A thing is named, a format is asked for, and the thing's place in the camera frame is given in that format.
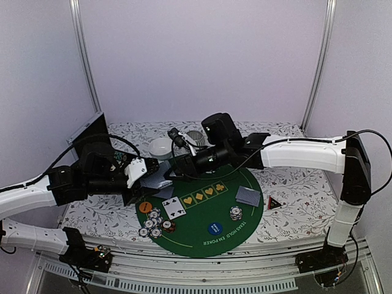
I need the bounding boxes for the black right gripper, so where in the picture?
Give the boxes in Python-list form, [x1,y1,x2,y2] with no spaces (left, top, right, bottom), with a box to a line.
[164,142,232,183]

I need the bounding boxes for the face-down cards player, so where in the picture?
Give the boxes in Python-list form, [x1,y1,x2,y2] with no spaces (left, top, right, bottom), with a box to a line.
[154,187,174,199]

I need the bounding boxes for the grey playing card deck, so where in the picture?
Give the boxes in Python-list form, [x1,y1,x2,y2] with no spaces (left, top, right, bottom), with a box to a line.
[140,161,172,189]

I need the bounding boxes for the face-up clubs card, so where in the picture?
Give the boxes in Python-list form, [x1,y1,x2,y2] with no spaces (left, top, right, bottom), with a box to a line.
[162,197,186,221]

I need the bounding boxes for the playing cards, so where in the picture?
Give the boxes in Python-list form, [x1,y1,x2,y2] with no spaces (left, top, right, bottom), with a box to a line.
[235,186,262,207]

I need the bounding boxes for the orange big blind button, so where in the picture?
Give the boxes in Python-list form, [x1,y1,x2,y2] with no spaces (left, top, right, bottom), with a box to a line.
[138,202,153,214]

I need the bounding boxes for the red black poker chip stack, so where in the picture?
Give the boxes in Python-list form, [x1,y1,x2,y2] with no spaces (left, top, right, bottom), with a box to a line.
[162,220,176,233]

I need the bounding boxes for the blue poker chip stack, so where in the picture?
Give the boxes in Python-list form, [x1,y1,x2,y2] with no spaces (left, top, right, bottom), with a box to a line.
[230,206,243,221]

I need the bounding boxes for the blue small blind button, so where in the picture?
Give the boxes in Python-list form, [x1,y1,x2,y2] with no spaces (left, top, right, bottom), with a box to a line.
[208,222,223,236]

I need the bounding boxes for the blue poker chips pile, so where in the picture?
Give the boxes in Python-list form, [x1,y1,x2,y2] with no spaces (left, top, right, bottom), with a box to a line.
[138,208,164,239]

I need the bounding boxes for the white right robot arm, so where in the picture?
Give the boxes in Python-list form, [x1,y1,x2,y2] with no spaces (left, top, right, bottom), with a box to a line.
[168,113,375,267]

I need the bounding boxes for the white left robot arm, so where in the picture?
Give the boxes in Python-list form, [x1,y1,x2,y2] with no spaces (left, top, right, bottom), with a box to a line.
[1,134,158,266]

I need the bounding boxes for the striped grey ceramic cup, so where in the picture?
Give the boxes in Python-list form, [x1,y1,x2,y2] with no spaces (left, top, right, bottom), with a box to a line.
[186,130,205,147]

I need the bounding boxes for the white ceramic bowl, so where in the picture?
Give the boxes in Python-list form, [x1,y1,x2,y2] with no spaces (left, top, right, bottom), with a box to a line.
[148,137,173,161]

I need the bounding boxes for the aluminium poker chip case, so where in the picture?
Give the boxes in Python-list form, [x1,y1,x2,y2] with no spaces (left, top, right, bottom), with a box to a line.
[67,111,114,160]

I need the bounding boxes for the round green poker mat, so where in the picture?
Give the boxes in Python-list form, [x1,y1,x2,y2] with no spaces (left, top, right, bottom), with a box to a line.
[136,165,263,258]

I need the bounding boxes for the black triangular all-in marker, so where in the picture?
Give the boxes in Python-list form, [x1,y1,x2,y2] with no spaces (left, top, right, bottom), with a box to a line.
[268,197,282,210]

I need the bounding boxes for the floral white tablecloth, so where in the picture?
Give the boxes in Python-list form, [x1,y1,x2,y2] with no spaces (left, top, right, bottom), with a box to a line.
[62,122,349,245]

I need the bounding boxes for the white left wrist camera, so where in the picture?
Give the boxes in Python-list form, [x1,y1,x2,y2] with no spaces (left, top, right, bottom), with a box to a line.
[124,158,160,189]

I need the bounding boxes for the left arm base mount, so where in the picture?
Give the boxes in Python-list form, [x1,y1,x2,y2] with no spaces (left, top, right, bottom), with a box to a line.
[59,245,113,273]

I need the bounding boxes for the left aluminium frame post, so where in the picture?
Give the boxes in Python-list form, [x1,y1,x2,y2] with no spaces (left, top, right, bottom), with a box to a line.
[69,0,102,113]

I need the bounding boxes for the aluminium frame post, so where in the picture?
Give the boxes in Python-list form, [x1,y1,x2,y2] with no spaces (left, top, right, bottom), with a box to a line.
[300,0,337,134]
[69,0,102,113]

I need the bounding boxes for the right aluminium frame post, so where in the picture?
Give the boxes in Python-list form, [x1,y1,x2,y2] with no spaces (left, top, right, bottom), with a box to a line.
[300,0,337,134]

